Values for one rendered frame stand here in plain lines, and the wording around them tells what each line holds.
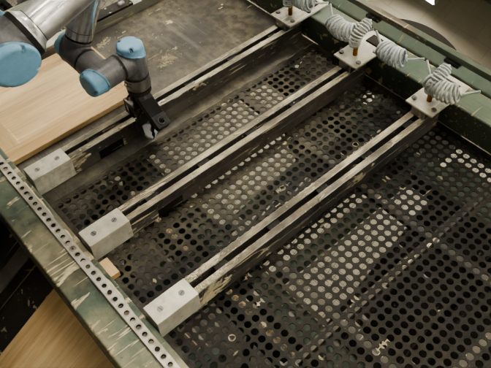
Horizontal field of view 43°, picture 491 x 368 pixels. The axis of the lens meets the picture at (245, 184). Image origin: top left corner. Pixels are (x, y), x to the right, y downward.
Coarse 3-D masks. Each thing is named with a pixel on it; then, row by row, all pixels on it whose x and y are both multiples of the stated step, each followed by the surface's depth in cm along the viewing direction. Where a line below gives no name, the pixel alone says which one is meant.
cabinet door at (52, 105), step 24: (48, 72) 215; (72, 72) 215; (0, 96) 208; (24, 96) 208; (48, 96) 207; (72, 96) 207; (120, 96) 206; (0, 120) 201; (24, 120) 200; (48, 120) 200; (72, 120) 199; (0, 144) 194; (24, 144) 193; (48, 144) 194
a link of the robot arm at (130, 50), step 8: (120, 40) 167; (128, 40) 167; (136, 40) 167; (120, 48) 165; (128, 48) 165; (136, 48) 165; (144, 48) 169; (120, 56) 166; (128, 56) 165; (136, 56) 166; (144, 56) 168; (128, 64) 166; (136, 64) 168; (144, 64) 170; (128, 72) 167; (136, 72) 170; (144, 72) 172; (128, 80) 172; (136, 80) 172
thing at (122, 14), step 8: (136, 0) 237; (144, 0) 238; (152, 0) 240; (160, 0) 243; (128, 8) 235; (136, 8) 237; (144, 8) 240; (112, 16) 232; (120, 16) 234; (128, 16) 237; (96, 24) 229; (104, 24) 232; (112, 24) 234; (96, 32) 231; (48, 40) 223; (48, 48) 221; (48, 56) 223
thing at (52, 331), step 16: (48, 304) 187; (64, 304) 184; (32, 320) 188; (48, 320) 185; (64, 320) 183; (16, 336) 189; (32, 336) 186; (48, 336) 184; (64, 336) 182; (80, 336) 179; (16, 352) 187; (32, 352) 185; (48, 352) 182; (64, 352) 180; (80, 352) 178; (96, 352) 175
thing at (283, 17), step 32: (320, 0) 222; (288, 32) 217; (224, 64) 206; (256, 64) 216; (160, 96) 198; (192, 96) 202; (96, 128) 189; (128, 128) 190; (64, 160) 181; (96, 160) 189
